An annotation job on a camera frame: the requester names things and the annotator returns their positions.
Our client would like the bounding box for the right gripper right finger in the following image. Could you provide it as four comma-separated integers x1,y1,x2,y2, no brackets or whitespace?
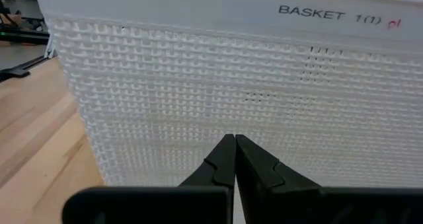
235,134,423,224

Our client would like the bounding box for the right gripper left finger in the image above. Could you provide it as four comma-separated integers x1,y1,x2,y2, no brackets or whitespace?
61,133,237,224

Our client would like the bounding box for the white perforated plastic basket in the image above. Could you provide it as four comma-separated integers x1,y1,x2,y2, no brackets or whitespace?
32,0,423,189

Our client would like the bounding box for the black equipment with green light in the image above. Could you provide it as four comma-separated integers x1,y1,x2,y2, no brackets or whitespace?
0,16,50,46

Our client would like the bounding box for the black metal table frame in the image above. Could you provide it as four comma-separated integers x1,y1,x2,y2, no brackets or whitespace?
0,55,51,83

